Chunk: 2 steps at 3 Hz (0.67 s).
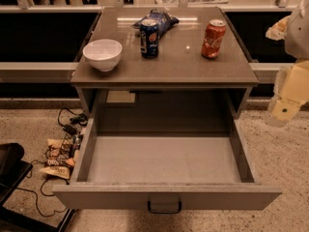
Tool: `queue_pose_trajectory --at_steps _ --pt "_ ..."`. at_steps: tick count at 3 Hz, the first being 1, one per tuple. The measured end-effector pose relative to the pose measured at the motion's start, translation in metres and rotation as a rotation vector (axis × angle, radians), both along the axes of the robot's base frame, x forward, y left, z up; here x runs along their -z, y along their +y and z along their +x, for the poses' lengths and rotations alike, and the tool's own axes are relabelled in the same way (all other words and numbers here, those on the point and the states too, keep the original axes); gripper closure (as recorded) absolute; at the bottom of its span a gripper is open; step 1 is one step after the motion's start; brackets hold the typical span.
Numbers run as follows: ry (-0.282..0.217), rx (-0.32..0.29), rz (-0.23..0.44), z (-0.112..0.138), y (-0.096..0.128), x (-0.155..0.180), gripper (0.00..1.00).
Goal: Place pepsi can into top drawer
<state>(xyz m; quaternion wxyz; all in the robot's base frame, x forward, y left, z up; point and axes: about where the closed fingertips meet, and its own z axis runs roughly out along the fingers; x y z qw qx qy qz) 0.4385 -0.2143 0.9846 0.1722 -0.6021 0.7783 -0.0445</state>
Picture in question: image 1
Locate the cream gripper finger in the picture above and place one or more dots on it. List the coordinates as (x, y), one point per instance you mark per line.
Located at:
(278, 30)
(281, 111)

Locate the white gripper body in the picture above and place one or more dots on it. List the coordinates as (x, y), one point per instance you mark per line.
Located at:
(298, 33)

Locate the blue pepsi can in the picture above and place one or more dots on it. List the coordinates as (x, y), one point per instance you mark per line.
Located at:
(149, 38)

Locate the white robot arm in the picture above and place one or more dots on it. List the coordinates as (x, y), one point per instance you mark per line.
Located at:
(297, 33)

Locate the red coca-cola can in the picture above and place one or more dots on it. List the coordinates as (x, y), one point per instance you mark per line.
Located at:
(214, 35)

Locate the open grey top drawer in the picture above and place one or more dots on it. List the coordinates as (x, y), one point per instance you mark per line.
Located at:
(165, 148)

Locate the blue chip bag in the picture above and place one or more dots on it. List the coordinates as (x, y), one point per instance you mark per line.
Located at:
(164, 21)

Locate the grey cabinet with countertop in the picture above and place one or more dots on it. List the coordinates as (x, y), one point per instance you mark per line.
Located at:
(179, 64)

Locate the white bowl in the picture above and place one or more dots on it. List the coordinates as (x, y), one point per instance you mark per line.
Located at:
(103, 55)

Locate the snack bags pile on floor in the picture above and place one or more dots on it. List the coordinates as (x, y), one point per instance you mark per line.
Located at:
(62, 155)

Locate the black chair base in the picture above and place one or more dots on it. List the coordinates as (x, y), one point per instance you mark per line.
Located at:
(13, 169)

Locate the black drawer handle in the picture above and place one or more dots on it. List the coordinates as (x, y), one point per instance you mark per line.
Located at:
(164, 209)

